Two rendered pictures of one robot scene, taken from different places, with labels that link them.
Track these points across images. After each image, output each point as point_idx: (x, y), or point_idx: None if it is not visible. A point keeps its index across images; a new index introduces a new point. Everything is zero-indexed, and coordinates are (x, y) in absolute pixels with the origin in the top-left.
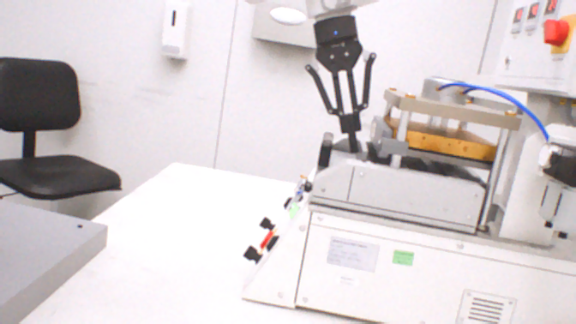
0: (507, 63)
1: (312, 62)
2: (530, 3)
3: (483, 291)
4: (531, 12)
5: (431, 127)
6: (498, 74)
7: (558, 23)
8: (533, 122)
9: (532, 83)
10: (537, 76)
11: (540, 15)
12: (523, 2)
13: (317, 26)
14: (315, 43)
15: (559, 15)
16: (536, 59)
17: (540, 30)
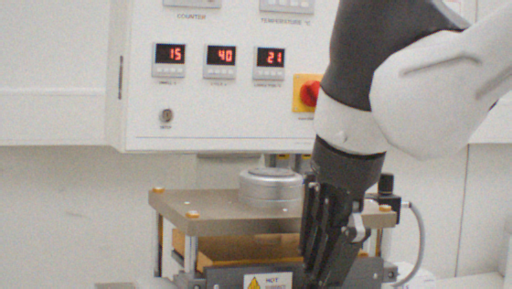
0: (168, 119)
1: (360, 220)
2: (193, 39)
3: None
4: (216, 56)
5: (281, 240)
6: (134, 134)
7: (318, 85)
8: (233, 185)
9: (262, 144)
10: (272, 136)
11: (237, 63)
12: (166, 34)
13: (382, 161)
14: (365, 188)
15: (287, 69)
16: (256, 116)
17: (247, 81)
